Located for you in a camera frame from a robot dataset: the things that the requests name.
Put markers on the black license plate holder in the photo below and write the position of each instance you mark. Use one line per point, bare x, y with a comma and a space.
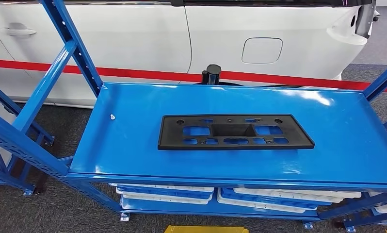
169, 138

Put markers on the small white clip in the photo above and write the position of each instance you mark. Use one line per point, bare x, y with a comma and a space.
112, 117

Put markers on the blue plastic crate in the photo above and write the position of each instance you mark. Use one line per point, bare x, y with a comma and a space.
161, 194
232, 194

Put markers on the white car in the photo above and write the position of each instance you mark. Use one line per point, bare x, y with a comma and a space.
132, 38

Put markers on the black stanchion post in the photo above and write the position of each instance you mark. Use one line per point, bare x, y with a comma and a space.
212, 72

